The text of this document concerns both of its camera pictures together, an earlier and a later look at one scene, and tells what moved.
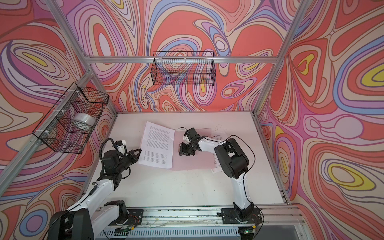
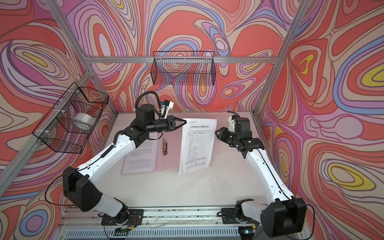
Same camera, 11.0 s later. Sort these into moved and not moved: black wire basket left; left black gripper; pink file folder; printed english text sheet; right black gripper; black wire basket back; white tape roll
Moved: left black gripper; printed english text sheet; right black gripper; pink file folder
Not moved: white tape roll; black wire basket left; black wire basket back
